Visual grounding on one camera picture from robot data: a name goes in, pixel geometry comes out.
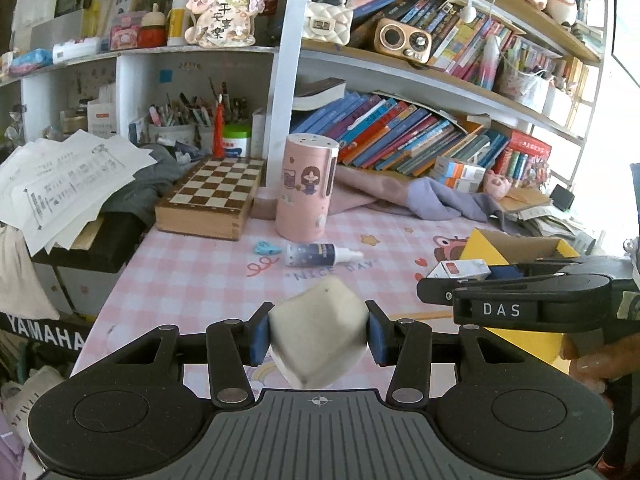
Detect white pen holder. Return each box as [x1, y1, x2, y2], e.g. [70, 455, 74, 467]
[542, 82, 575, 128]

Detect gold retro radio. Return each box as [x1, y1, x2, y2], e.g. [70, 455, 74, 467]
[373, 17, 435, 66]

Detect red slim bottle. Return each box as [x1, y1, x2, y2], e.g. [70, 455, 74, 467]
[213, 101, 227, 159]

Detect red round doll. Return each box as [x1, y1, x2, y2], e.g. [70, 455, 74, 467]
[137, 3, 168, 49]

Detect row of colourful books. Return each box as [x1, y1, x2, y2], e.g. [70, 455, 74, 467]
[345, 0, 517, 82]

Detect white tissue pack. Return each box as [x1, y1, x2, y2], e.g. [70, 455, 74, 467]
[52, 37, 104, 64]

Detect thick grey book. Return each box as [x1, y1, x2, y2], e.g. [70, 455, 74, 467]
[292, 78, 348, 111]

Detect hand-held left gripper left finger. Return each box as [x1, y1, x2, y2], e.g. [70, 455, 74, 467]
[107, 302, 275, 407]

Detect white side shelf unit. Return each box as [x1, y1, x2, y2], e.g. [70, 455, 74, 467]
[0, 45, 281, 162]

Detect sheet music papers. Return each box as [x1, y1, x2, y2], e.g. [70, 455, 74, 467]
[0, 129, 159, 257]

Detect white quilted pearl handbag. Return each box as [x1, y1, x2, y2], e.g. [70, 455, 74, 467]
[301, 0, 353, 46]

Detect wooden chessboard box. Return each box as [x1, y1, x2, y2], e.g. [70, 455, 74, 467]
[153, 155, 267, 242]

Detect pile of papers and books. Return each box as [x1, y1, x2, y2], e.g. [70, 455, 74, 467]
[514, 199, 602, 257]

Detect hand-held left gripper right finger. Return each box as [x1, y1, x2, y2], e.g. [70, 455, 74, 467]
[365, 300, 521, 406]

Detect pink pig toy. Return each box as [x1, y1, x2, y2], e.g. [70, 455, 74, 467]
[482, 170, 514, 200]

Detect black phone stand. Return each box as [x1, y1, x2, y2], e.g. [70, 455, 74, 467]
[549, 184, 576, 212]

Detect person's right hand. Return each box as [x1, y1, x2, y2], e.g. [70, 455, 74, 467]
[564, 331, 640, 397]

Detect yellow cardboard box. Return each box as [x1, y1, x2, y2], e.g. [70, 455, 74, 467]
[457, 228, 582, 367]

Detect orange white medicine box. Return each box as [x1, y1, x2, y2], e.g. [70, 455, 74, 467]
[429, 172, 484, 194]
[435, 155, 487, 181]

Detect pink cartoon cylinder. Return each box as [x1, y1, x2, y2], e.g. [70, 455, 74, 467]
[275, 133, 341, 242]

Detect black storage box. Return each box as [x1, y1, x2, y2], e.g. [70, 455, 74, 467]
[30, 211, 152, 274]

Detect pastel gradient bottle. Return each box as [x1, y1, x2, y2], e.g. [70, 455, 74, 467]
[477, 37, 501, 89]

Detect colourful figurine pack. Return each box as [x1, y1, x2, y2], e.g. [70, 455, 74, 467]
[529, 155, 552, 187]

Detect red book box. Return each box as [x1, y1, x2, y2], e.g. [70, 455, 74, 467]
[509, 129, 552, 158]

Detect white wooden bookshelf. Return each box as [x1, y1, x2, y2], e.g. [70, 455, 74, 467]
[267, 0, 614, 202]

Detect row of leaning blue books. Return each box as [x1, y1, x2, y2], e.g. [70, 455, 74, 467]
[290, 91, 509, 177]

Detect brown envelope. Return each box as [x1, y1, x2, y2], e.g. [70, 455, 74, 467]
[499, 186, 554, 212]

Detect white jar green lid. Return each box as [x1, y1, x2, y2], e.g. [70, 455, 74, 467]
[221, 123, 253, 159]

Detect translucent marker holder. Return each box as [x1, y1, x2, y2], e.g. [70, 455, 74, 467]
[497, 54, 552, 114]

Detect white carton red stripe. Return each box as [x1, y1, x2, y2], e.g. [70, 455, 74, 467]
[85, 99, 119, 137]

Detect grey cloth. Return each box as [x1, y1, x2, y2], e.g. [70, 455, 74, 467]
[101, 144, 189, 227]

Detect black framed picture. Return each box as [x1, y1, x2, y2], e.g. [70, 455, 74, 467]
[611, 0, 640, 78]

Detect small spray bottle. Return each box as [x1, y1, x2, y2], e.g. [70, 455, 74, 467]
[284, 241, 365, 268]

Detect pink small box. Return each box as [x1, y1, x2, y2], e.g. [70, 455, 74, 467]
[108, 14, 144, 51]

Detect white ceramic pig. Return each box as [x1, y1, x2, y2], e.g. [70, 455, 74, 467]
[544, 0, 581, 26]

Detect white box red label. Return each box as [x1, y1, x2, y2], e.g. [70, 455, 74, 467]
[426, 258, 492, 282]

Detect black keyboard instrument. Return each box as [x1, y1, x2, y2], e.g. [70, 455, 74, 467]
[0, 309, 94, 362]

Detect cup of pens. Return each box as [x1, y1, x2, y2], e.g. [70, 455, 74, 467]
[147, 91, 202, 144]

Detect white tote bag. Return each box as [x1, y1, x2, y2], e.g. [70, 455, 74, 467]
[0, 224, 62, 322]

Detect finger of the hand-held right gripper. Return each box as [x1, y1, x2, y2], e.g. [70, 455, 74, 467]
[492, 256, 584, 281]
[416, 269, 614, 306]

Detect white yellow thermos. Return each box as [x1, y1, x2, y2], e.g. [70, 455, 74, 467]
[166, 0, 194, 47]

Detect purple pink cloth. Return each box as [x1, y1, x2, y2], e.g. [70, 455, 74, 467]
[251, 164, 512, 224]

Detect white foam block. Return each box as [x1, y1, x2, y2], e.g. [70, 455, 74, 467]
[268, 275, 369, 390]

